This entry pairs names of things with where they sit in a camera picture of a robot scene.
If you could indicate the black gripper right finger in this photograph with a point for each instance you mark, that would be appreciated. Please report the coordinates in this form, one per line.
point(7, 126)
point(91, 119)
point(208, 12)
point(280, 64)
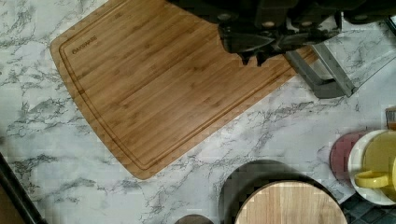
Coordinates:
point(288, 38)

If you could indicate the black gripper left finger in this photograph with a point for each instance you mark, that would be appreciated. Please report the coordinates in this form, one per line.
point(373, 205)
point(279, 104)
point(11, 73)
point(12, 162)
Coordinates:
point(246, 42)

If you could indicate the bamboo cutting board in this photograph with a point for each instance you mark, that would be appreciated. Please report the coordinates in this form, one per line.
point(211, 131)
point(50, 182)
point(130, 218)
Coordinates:
point(153, 80)

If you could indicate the pink round coaster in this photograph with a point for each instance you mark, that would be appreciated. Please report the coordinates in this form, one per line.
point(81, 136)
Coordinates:
point(340, 154)

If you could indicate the white plate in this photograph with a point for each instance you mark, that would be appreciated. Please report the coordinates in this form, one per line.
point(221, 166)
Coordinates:
point(355, 165)

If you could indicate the black round pan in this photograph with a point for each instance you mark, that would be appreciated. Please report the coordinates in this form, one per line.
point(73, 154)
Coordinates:
point(246, 179)

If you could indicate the yellow mug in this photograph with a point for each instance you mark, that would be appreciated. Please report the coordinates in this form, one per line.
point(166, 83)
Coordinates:
point(379, 165)

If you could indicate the round wooden lid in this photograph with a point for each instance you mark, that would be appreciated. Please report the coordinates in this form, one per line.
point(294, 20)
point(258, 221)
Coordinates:
point(290, 202)

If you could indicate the dark checkered cloth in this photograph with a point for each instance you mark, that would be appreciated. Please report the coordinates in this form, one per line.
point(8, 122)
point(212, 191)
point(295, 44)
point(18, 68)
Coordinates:
point(359, 211)

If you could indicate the small brown round object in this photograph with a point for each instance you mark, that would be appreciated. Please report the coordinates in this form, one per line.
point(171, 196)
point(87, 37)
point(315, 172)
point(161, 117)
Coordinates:
point(194, 219)

